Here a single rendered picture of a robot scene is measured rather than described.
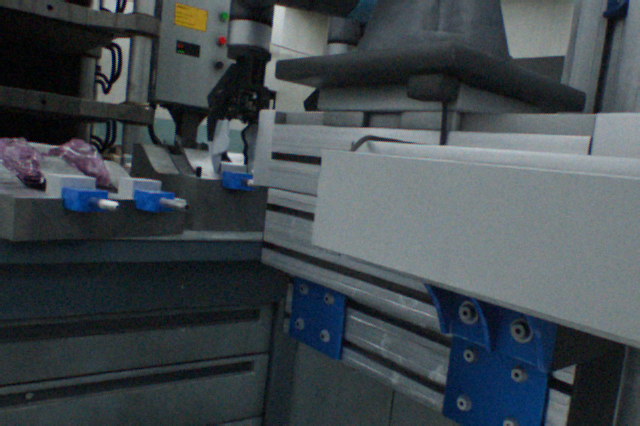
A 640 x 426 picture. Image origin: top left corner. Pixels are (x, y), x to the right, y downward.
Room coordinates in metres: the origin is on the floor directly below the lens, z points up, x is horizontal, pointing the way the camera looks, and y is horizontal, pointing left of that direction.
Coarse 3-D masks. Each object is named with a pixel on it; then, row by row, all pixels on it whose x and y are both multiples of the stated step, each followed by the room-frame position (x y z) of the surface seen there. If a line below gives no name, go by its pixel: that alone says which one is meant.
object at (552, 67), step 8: (544, 56) 4.61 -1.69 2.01; (552, 56) 4.55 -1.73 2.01; (560, 56) 4.51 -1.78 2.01; (520, 64) 4.74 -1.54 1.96; (528, 64) 4.69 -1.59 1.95; (536, 64) 4.64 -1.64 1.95; (544, 64) 4.59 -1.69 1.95; (552, 64) 4.54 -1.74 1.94; (560, 64) 4.50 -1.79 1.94; (536, 72) 4.63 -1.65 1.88; (544, 72) 4.58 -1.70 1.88; (552, 72) 4.54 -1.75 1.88; (560, 72) 4.49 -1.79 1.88; (560, 80) 4.48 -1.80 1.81; (544, 112) 5.66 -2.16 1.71; (552, 112) 5.66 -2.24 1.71
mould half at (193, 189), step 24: (144, 144) 1.17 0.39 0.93; (144, 168) 1.14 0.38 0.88; (168, 168) 1.11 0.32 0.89; (192, 192) 0.92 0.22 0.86; (216, 192) 0.93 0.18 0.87; (240, 192) 0.96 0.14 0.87; (264, 192) 0.99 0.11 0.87; (192, 216) 0.91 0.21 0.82; (216, 216) 0.93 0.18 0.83; (240, 216) 0.96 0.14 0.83; (264, 216) 0.99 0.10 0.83
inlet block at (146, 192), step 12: (120, 180) 0.81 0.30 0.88; (132, 180) 0.80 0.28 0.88; (144, 180) 0.81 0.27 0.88; (156, 180) 0.84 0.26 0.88; (120, 192) 0.81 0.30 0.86; (132, 192) 0.79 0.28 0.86; (144, 192) 0.78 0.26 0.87; (156, 192) 0.78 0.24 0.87; (168, 192) 0.80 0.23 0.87; (144, 204) 0.78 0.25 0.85; (156, 204) 0.78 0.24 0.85; (168, 204) 0.77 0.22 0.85; (180, 204) 0.76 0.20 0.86
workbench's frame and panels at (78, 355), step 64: (0, 256) 0.69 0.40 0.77; (64, 256) 0.73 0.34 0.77; (128, 256) 0.78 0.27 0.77; (192, 256) 0.84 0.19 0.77; (256, 256) 0.91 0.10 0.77; (0, 320) 0.74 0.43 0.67; (64, 320) 0.79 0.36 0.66; (128, 320) 0.86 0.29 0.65; (192, 320) 0.92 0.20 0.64; (256, 320) 0.99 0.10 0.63; (0, 384) 0.75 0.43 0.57; (64, 384) 0.79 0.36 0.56; (128, 384) 0.86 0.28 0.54; (192, 384) 0.92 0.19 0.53; (256, 384) 0.99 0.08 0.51; (320, 384) 1.08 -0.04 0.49; (384, 384) 1.19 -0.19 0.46
